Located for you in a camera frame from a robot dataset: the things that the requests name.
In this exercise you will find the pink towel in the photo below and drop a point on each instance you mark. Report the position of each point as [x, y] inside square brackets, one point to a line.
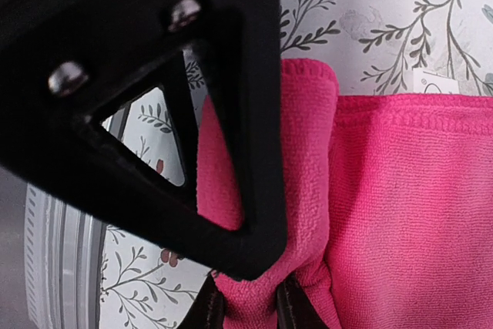
[389, 209]

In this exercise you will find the floral tablecloth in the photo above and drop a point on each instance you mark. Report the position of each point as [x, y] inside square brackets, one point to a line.
[375, 48]

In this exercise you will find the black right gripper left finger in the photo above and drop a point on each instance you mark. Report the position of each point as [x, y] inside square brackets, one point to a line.
[207, 310]

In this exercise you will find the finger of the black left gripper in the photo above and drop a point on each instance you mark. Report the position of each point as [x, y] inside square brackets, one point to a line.
[67, 65]

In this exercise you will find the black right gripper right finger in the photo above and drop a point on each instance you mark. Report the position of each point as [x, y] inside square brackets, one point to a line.
[294, 309]

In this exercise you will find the front aluminium rail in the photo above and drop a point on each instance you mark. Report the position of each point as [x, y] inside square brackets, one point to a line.
[63, 259]

